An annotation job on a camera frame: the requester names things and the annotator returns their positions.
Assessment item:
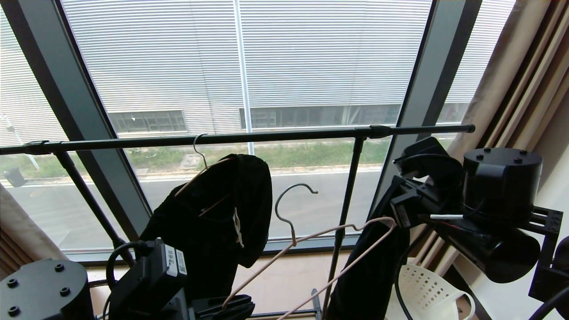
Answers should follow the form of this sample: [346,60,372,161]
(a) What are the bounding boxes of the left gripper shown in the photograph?
[167,288,196,320]

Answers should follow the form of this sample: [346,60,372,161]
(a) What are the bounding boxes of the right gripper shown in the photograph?
[390,178,541,284]

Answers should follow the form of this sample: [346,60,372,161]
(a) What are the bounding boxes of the black shorts with white stripes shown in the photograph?
[139,153,273,303]

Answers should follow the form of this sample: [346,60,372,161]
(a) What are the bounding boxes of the black garment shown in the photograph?
[326,176,412,320]

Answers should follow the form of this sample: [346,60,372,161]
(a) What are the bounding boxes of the pink clothes hanger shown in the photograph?
[221,183,397,320]
[174,133,238,218]

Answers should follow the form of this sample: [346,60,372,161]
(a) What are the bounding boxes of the white laundry basket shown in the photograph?
[385,264,476,320]

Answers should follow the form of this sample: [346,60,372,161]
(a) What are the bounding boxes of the black clothes rack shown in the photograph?
[0,124,476,320]

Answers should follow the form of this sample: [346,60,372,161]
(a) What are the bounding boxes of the brown curtain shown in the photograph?
[409,0,569,278]
[0,184,69,280]

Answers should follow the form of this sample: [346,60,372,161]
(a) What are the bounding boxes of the window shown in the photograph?
[0,0,518,263]

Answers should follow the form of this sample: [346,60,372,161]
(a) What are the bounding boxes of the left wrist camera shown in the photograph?
[108,240,189,320]

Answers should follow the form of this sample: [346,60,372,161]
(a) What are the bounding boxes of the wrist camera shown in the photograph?
[108,240,189,320]
[393,136,463,183]

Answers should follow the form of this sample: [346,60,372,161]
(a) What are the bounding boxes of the black cable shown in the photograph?
[105,240,149,289]
[393,231,569,320]

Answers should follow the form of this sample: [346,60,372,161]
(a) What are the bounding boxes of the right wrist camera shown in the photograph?
[393,136,463,183]

